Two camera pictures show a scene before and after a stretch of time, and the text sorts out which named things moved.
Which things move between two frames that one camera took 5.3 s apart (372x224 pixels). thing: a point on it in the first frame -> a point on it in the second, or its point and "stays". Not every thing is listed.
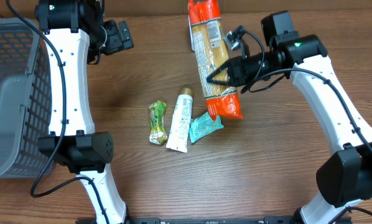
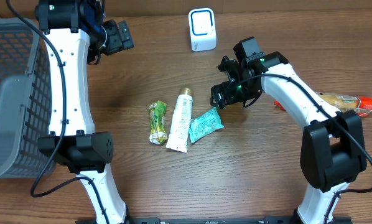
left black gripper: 125,35 stays
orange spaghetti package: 209,46 -> 361,106
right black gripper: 238,72 -> 228,91
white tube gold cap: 178,134 stays
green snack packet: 158,134 stays
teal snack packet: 202,125 stays
